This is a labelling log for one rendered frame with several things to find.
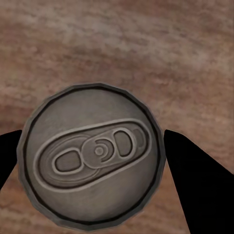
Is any can of soda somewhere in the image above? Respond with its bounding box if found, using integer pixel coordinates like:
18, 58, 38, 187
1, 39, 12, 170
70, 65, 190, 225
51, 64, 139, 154
16, 81, 166, 233

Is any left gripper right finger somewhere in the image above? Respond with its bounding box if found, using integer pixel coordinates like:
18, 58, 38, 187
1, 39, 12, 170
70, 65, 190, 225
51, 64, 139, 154
163, 130, 234, 234

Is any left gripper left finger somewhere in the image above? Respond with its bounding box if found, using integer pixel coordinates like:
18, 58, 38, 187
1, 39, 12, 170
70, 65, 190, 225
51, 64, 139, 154
0, 130, 22, 190

